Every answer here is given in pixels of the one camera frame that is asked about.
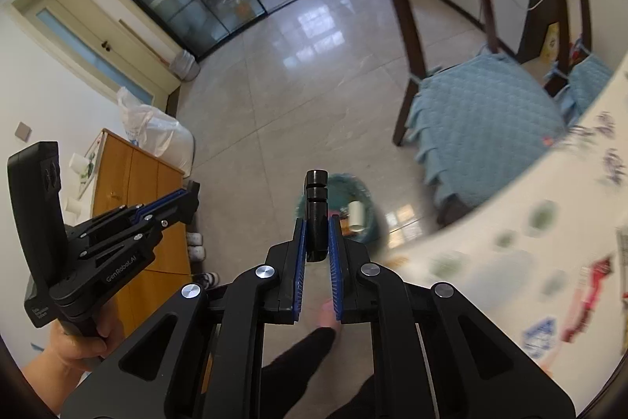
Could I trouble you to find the pink red pen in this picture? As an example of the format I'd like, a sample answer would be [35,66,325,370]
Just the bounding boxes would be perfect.
[562,255,613,344]

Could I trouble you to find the trash bin with teal bag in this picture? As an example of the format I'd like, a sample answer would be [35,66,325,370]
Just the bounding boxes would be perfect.
[296,173,379,243]

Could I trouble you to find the person's left hand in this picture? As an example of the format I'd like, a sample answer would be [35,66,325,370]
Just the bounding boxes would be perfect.
[45,301,124,371]

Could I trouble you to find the black cylinder cap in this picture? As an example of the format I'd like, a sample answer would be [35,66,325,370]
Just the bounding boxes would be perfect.
[305,169,329,263]

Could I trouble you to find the white plastic bag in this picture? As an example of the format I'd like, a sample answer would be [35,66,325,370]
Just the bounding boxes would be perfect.
[116,87,195,177]

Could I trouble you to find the pink slipper foot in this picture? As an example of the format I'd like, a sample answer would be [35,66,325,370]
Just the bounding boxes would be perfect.
[316,300,342,334]

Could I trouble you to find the blue quilted seat cushion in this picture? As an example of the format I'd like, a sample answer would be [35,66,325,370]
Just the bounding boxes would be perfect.
[405,53,567,209]

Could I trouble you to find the orange wooden cabinet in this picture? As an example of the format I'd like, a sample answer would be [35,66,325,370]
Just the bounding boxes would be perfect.
[90,128,198,336]

